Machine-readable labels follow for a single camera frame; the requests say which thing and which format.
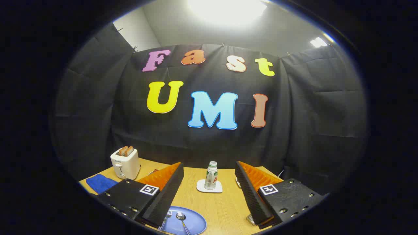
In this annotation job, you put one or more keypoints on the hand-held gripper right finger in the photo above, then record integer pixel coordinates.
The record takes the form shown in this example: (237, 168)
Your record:
(251, 195)

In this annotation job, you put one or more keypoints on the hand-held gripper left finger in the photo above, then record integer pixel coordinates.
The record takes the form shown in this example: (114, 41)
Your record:
(166, 199)

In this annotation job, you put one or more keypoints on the white divided snack dish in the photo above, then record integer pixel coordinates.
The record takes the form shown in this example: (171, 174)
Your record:
(237, 182)

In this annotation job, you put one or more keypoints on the beige round food plate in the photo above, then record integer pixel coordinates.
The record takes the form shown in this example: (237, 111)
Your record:
(153, 171)

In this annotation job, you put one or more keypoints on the white square coaster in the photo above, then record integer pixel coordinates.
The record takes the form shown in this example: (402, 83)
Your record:
(200, 186)

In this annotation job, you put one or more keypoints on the blue round plate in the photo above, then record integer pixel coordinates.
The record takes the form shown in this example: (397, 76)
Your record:
(196, 222)

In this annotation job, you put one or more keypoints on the white drink bottle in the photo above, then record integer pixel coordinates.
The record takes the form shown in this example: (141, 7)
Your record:
(211, 178)

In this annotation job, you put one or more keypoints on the white toaster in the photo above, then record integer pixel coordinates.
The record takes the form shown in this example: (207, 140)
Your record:
(125, 166)

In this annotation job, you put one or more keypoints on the brown toast slice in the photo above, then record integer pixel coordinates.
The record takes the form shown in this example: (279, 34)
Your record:
(123, 150)
(130, 150)

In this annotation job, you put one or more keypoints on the blue folded towel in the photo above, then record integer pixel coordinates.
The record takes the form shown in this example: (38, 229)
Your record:
(99, 183)

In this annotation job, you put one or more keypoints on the small ceiling light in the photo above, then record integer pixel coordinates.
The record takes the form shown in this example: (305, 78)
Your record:
(318, 42)

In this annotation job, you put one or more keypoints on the large ceiling light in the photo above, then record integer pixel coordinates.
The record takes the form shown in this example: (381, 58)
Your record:
(225, 9)

